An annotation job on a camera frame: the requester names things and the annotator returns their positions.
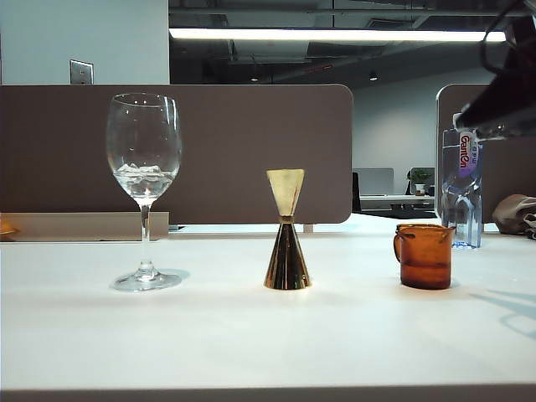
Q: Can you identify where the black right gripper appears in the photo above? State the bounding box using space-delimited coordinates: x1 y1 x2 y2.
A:
455 10 536 138

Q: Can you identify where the small amber measuring cup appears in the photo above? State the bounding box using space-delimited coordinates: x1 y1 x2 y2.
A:
392 223 456 291

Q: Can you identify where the gold double-cone jigger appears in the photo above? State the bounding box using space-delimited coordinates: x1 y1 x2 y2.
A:
263 168 313 291

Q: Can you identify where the clear Ganten water bottle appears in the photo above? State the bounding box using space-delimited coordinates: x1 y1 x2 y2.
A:
439 125 484 250

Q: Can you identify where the clear wine glass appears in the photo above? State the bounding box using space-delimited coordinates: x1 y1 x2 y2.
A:
106 92 184 293

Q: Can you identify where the narrow brown desk partition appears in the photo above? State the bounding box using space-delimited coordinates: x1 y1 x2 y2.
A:
435 83 536 225

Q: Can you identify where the green potted plant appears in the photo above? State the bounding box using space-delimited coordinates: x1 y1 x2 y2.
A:
408 167 436 197

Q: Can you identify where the beige cloth bag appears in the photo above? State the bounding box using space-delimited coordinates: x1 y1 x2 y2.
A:
492 193 536 240

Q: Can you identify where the white background desk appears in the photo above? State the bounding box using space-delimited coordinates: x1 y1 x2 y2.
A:
359 194 436 212

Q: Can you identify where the grey background desk screen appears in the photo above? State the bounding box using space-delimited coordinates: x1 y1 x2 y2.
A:
353 167 395 198

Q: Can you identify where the long ceiling light strip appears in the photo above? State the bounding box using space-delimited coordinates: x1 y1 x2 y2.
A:
168 27 510 44

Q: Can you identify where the wide brown desk partition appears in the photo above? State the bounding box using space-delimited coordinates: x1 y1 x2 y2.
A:
0 84 354 226

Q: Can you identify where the metal wall switch plate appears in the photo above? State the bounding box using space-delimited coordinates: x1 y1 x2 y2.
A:
69 59 95 86

